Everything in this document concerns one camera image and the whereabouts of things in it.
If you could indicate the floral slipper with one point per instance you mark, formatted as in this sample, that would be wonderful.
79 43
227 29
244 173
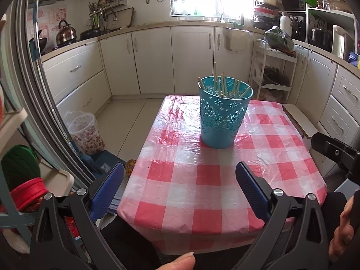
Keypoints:
129 166

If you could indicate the black wok pan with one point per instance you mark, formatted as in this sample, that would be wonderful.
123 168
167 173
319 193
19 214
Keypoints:
91 33

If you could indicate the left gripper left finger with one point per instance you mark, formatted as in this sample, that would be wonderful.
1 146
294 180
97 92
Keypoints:
104 194

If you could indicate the person's left hand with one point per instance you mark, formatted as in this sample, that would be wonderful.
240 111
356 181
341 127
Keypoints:
183 262

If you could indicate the pink checkered tablecloth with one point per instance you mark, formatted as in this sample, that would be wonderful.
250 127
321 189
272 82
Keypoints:
183 195

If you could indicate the blue dustpan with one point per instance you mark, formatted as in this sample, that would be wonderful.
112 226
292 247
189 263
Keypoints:
101 163

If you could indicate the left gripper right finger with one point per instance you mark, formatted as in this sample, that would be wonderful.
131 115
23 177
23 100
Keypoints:
255 195

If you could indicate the green round object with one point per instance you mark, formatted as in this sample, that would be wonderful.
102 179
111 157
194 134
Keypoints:
19 165

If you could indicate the white thermos jug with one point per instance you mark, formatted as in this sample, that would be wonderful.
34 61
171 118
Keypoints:
286 23

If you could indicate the refrigerator door edge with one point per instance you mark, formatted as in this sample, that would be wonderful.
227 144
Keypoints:
24 81

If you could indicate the floral waste bin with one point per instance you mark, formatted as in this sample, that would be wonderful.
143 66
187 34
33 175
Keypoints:
83 128

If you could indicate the steel kettle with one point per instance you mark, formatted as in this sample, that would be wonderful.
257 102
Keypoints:
66 33

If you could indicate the green vegetable bag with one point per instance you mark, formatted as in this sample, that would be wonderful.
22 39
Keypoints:
279 40

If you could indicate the white storage rack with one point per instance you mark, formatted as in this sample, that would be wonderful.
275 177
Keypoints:
272 72

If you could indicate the white wooden stool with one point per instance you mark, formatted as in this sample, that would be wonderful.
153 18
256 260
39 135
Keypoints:
305 125

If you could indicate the white hanging door bin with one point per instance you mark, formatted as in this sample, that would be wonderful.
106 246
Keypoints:
237 40

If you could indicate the wall utensil rack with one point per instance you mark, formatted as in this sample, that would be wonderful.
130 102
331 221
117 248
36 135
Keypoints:
110 15

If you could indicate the person's right hand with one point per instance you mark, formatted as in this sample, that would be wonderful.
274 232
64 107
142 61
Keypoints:
343 234

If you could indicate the wooden chopstick pair left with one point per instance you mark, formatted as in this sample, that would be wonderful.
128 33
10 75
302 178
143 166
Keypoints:
223 85

